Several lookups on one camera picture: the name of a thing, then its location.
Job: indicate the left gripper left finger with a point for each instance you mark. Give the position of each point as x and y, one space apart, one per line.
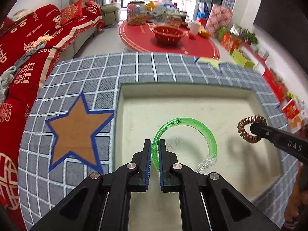
101 202

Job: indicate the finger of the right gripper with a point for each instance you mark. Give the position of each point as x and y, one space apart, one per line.
287 142

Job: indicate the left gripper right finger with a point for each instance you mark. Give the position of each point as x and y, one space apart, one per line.
208 202

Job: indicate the green translucent bangle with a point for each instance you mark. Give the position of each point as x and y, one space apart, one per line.
211 158

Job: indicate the grey checked star tablecloth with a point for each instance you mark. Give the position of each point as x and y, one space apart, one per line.
68 132

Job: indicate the green cardboard box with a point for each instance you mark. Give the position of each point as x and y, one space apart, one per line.
241 59

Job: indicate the red floral gift box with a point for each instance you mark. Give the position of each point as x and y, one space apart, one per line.
219 17

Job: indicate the grey patterned cloth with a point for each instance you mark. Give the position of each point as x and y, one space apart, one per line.
9 74

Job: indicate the round red coffee table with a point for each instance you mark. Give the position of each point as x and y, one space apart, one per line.
142 39

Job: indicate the red plastic basket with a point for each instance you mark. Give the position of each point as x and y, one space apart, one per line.
168 34

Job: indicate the red covered sofa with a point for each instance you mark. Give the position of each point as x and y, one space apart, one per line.
30 48

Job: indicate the black wall television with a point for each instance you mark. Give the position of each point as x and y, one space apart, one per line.
284 21

